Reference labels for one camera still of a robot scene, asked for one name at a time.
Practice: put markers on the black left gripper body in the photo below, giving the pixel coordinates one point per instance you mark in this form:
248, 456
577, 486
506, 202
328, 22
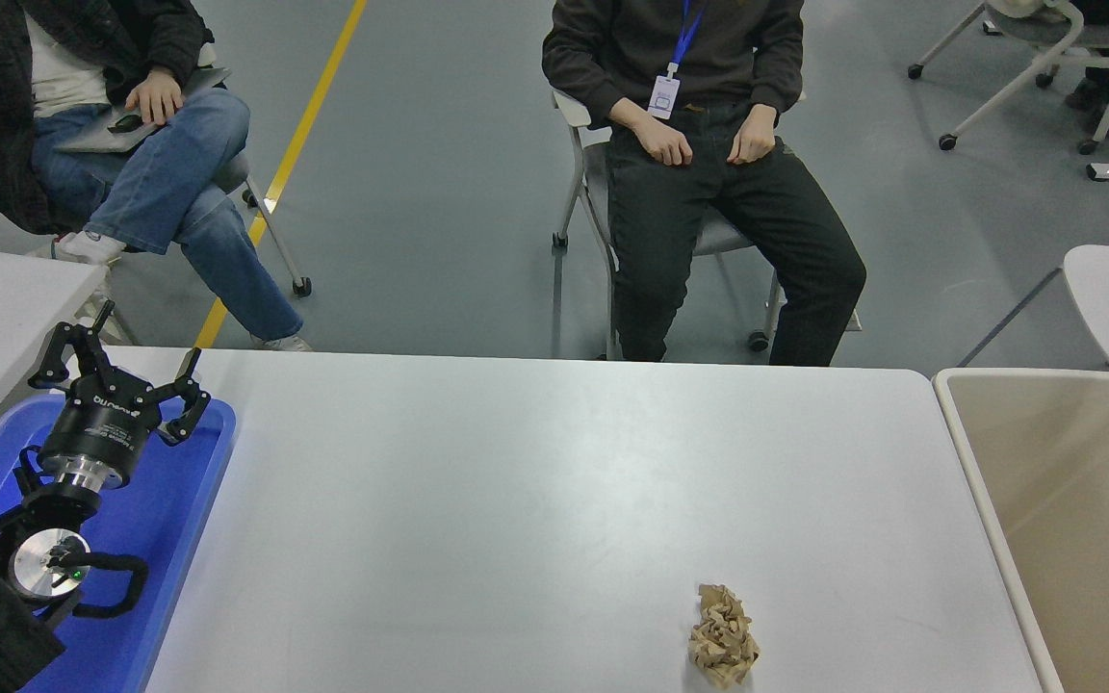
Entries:
97, 428

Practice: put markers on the person's left hand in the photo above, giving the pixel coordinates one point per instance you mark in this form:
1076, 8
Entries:
160, 96
755, 135

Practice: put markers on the person's right hand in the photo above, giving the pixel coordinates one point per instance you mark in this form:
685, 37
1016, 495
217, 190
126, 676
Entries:
662, 142

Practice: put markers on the blue plastic tray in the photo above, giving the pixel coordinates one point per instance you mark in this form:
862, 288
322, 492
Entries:
169, 520

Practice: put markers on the grey office chair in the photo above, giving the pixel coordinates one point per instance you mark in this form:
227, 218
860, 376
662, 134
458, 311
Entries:
723, 239
1094, 37
235, 173

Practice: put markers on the grey laptop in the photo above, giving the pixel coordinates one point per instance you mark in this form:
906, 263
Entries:
208, 82

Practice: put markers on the crumpled tan paper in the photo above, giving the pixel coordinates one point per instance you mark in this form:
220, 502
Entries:
723, 635

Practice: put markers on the large pale bin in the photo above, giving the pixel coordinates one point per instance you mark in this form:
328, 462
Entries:
1084, 520

